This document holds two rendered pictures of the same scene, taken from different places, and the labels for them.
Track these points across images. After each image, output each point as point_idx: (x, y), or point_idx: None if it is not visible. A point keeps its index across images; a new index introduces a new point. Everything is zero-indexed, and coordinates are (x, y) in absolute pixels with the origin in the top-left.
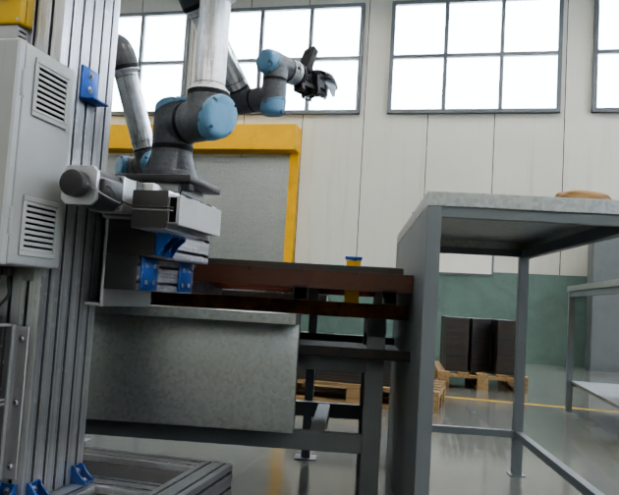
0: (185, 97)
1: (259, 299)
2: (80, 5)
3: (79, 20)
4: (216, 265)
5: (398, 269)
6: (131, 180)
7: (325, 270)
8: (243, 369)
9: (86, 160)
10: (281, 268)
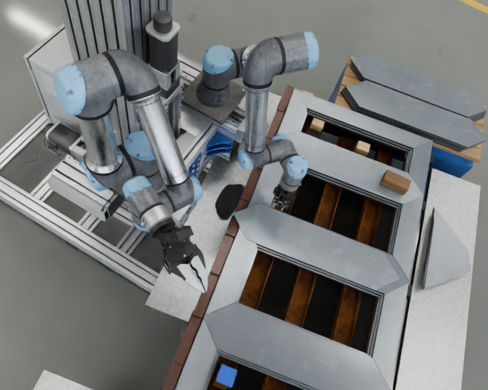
0: (125, 145)
1: (240, 298)
2: (80, 42)
3: (83, 51)
4: (219, 248)
5: None
6: (77, 152)
7: (184, 333)
8: None
9: (115, 124)
10: (199, 297)
